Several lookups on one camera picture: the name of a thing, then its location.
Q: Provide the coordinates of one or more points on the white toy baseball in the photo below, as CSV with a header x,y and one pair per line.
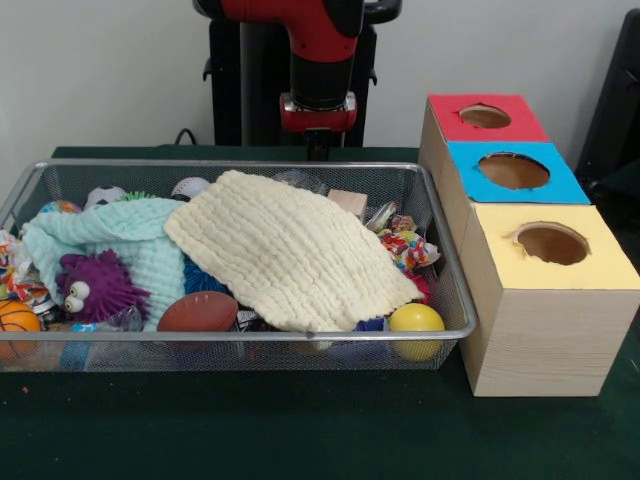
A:
x,y
189,187

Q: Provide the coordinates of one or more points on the orange toy basketball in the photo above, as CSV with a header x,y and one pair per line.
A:
x,y
17,320

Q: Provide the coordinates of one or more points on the cream waffle cloth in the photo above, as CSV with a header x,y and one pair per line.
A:
x,y
290,250

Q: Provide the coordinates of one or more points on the brown toy football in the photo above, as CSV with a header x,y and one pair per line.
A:
x,y
198,312

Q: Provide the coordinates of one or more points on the mint green waffle cloth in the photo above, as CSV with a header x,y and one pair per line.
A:
x,y
140,225

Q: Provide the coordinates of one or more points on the dark green table cloth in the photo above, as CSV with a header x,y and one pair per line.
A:
x,y
250,430

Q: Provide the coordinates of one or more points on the clear plastic bottle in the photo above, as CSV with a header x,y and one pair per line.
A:
x,y
302,180

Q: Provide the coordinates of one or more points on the small wooden block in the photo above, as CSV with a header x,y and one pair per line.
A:
x,y
347,201

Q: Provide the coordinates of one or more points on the black and white soccer ball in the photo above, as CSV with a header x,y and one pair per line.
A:
x,y
104,196

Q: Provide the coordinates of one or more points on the black furniture piece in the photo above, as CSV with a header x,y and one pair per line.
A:
x,y
615,125

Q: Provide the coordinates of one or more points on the clear mesh bin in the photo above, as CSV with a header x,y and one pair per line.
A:
x,y
250,352

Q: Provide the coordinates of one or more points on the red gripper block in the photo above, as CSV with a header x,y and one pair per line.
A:
x,y
318,120

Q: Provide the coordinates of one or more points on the wooden box with three holes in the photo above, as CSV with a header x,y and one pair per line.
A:
x,y
550,340

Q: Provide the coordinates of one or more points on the purple spiky monster toy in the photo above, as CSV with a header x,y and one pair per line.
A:
x,y
102,285

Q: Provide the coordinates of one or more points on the yellow ball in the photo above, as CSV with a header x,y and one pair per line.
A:
x,y
416,325

